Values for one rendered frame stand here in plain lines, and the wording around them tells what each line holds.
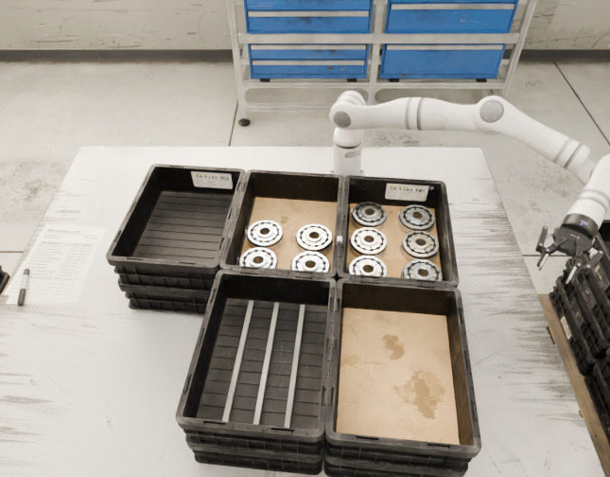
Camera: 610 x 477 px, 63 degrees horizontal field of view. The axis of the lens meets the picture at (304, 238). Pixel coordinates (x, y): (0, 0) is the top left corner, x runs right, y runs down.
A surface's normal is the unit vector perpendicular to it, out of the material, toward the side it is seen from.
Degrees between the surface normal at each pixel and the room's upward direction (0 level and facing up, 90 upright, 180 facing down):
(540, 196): 0
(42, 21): 90
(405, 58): 90
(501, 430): 0
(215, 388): 0
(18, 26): 90
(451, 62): 90
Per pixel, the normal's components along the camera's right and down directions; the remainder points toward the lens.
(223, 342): -0.01, -0.69
